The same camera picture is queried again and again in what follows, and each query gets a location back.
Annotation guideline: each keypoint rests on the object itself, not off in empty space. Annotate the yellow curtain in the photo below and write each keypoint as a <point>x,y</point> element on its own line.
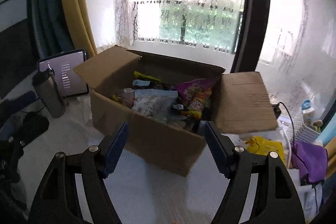
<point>78,23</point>

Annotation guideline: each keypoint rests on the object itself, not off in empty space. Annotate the black window frame post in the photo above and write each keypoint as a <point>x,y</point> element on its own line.
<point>252,34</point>

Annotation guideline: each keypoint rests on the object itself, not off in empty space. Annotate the teal curtain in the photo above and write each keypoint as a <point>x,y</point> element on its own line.
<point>48,28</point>

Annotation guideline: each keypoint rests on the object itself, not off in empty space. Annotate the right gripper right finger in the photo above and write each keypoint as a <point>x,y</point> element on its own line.
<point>260,189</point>

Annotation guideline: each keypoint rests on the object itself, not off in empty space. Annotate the tablet with dark screen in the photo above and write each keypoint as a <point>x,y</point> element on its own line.
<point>62,65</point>

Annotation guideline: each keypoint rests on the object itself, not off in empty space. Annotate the purple cloth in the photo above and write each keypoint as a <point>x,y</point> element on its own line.
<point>311,161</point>

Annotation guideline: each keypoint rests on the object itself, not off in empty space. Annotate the white blue printed snack bag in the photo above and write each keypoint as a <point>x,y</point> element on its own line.
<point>154,103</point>

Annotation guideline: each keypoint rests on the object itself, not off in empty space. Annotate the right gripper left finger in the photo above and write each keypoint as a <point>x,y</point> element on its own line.
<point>56,199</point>

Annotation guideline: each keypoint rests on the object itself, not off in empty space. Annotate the black yellow snack bag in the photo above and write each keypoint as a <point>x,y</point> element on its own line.
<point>143,81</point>

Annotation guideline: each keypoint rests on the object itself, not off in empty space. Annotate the yellow wet wipes pack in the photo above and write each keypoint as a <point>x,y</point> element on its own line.
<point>262,146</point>

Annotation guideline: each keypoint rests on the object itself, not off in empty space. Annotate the purple snack bag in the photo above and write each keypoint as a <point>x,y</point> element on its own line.
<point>194,95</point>

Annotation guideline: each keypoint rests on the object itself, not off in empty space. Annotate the brown cardboard box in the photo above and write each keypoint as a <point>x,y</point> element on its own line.
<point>239,104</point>

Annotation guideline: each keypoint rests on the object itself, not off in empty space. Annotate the black power adapter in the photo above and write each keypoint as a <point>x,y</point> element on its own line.
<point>276,110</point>

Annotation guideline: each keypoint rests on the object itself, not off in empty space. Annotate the pink white snack bag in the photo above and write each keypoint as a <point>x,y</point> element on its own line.
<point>125,96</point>

